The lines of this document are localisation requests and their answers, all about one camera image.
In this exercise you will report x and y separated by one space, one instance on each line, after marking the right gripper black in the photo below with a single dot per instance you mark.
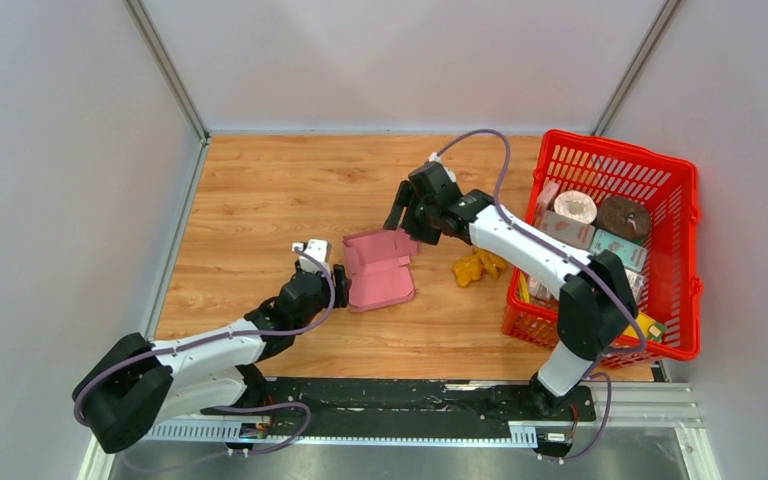
418 234

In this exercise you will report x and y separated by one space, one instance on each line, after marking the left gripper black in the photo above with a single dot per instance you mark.
342 288

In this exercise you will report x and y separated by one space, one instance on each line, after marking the orange juice carton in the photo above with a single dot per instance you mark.
653 330

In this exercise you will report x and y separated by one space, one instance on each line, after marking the pink grey snack box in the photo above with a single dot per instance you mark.
566 230

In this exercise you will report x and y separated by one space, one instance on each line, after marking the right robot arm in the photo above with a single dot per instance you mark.
596 303

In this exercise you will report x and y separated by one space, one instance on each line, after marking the brown chocolate donut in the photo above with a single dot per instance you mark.
624 218

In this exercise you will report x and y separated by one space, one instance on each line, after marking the pink white roll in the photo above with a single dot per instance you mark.
576 205

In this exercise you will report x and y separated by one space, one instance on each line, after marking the yellow fried food toy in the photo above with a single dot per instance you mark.
476 265

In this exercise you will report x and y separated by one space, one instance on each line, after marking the pink paper box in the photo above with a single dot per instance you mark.
377 263

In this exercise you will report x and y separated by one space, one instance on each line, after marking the teal snack box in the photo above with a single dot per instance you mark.
632 255

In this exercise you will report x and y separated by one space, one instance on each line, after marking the red plastic basket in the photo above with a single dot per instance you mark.
667 187

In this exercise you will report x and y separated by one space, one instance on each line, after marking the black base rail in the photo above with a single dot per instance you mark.
389 412

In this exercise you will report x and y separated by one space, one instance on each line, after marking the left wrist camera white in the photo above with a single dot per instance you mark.
313 255

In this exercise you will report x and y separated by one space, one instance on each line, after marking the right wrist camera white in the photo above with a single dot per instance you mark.
435 157

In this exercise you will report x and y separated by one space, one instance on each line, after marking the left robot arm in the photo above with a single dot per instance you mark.
139 383

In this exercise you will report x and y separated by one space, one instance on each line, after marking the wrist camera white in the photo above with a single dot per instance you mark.
313 255
435 157

